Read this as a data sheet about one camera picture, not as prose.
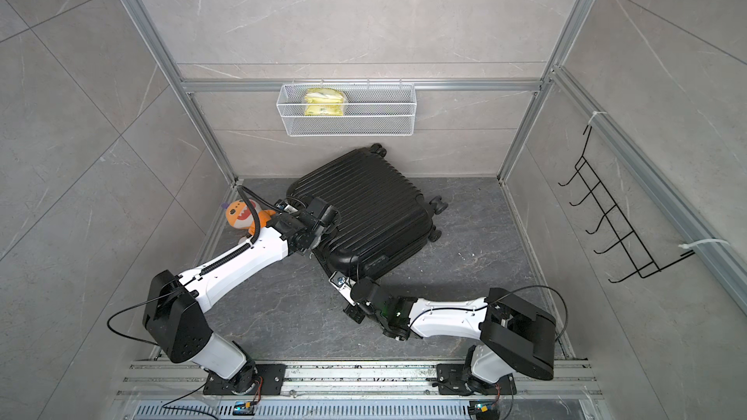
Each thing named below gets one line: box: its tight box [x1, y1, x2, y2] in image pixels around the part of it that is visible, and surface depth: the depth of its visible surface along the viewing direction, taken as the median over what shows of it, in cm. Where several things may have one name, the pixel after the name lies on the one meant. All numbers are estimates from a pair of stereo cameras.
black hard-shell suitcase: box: [286, 143, 448, 280], surface depth 83 cm
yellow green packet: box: [304, 87, 346, 117], surface depth 90 cm
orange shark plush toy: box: [221, 198, 277, 236], surface depth 101 cm
